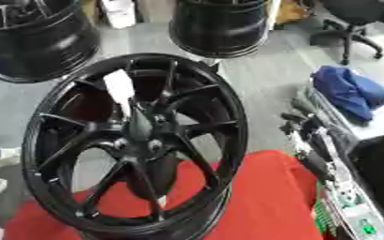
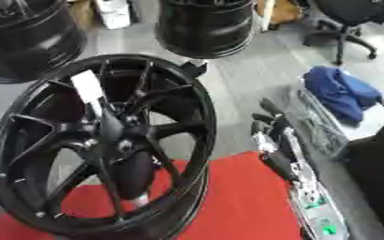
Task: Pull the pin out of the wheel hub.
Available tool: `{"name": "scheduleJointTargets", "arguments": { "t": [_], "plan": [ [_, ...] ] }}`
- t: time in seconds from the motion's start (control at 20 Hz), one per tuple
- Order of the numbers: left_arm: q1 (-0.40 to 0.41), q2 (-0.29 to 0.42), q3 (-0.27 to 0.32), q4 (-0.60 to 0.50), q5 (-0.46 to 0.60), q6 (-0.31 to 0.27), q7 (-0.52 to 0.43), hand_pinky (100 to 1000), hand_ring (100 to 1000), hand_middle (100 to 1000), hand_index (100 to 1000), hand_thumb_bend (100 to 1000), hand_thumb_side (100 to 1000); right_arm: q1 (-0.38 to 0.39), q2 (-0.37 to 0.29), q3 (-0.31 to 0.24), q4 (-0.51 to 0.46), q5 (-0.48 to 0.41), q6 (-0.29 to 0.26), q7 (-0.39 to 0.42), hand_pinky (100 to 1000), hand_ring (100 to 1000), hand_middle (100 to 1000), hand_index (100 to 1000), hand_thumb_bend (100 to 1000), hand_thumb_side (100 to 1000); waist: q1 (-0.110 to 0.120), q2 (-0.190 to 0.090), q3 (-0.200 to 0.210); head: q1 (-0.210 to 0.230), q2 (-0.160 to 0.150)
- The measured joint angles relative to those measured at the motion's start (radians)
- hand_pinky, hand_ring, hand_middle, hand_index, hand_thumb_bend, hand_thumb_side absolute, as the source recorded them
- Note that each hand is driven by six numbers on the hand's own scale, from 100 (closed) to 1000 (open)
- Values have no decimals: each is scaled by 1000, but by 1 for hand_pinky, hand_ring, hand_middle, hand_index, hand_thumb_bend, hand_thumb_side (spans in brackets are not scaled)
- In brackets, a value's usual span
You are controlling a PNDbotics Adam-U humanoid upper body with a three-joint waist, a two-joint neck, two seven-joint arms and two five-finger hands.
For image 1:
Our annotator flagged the blue cloth bag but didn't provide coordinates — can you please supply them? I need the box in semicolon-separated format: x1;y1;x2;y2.
311;65;384;123

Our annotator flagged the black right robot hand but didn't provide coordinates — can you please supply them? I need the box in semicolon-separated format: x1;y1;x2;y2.
278;111;340;184

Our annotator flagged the black spoked wheel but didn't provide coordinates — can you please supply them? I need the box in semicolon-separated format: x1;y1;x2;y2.
20;52;251;240

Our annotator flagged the brown cardboard box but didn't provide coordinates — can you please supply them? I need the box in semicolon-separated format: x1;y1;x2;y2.
275;0;314;24

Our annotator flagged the black office chair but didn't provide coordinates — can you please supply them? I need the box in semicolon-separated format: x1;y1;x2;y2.
308;0;384;66

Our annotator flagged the black wheel rim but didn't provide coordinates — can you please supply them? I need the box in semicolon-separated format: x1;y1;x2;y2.
167;0;274;59
0;0;104;84

